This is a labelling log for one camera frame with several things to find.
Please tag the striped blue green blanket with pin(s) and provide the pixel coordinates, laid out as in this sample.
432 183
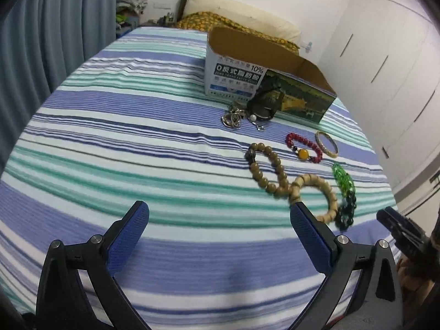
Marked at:
137 144

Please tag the small silver earring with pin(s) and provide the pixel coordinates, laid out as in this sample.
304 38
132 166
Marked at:
260 128

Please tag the gold bangle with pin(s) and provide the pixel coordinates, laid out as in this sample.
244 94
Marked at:
326 144

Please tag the cream pillow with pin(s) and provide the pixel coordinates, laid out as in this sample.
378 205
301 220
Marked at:
240 10

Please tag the silver keyring with mesh pendant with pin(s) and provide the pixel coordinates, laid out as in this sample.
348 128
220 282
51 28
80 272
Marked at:
233 117

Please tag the person's right hand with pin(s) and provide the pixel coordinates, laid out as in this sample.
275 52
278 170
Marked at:
412 278

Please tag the white wardrobe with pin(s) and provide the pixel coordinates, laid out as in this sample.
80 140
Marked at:
388 75

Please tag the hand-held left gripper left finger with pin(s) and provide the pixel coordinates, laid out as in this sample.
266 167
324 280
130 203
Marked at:
129 233

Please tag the printed cardboard box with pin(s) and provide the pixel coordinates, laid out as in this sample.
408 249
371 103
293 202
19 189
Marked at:
271 75

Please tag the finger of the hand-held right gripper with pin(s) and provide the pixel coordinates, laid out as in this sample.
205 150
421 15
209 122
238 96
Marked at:
400 228

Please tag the dark wooden headboard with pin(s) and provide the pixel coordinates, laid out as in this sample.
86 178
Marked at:
183 5

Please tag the blue grey curtain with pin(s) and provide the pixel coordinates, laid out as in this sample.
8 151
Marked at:
51 41

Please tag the dark wooden nightstand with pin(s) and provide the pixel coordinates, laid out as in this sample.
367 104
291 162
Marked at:
161 22

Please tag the pile of clothes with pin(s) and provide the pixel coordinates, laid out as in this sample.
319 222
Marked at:
132 3

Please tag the blue wall plug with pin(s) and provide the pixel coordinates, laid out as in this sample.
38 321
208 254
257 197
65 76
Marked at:
308 45

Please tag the yellow floral bedspread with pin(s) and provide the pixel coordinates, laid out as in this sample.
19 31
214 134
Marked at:
202 20

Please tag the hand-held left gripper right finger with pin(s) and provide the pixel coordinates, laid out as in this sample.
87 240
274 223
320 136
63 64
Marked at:
309 237

